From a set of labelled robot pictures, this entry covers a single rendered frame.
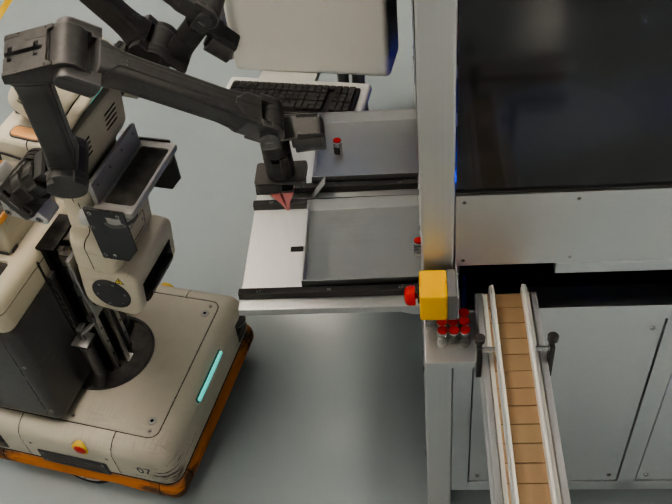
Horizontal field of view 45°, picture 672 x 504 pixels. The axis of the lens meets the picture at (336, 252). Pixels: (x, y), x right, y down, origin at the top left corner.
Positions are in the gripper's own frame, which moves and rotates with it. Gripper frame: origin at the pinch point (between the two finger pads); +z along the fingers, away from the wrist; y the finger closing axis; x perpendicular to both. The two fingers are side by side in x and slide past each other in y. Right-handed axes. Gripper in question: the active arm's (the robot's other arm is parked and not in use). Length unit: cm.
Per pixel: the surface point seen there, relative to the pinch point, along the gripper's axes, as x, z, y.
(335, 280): -6.3, 17.0, 8.4
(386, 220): 14.8, 20.3, 19.3
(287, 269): 0.5, 20.2, -3.2
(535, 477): -54, 16, 44
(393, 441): 8, 108, 16
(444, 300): -21.9, 6.5, 31.0
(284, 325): 55, 108, -22
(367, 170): 33.2, 20.3, 14.6
